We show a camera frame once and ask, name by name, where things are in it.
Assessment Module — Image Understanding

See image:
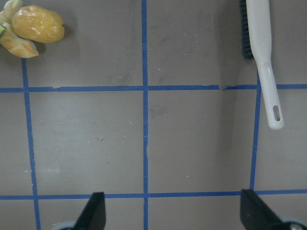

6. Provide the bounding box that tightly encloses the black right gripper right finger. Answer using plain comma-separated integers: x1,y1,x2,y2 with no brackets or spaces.
240,189,287,230

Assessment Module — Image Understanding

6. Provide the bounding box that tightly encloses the yellow toy potato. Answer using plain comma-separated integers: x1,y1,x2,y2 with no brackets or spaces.
12,5,65,44

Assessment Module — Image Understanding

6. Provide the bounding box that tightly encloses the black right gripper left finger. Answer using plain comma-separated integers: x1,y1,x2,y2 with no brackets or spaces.
72,192,106,230

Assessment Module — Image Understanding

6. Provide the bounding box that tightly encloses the small toy bread piece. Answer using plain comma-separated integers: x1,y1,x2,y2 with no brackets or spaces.
0,0,23,23

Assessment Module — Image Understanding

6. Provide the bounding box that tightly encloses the toy croissant piece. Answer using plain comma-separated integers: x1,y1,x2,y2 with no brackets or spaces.
0,22,39,58

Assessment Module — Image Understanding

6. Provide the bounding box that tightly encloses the white hand brush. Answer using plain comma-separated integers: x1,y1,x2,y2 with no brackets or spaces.
239,0,284,130

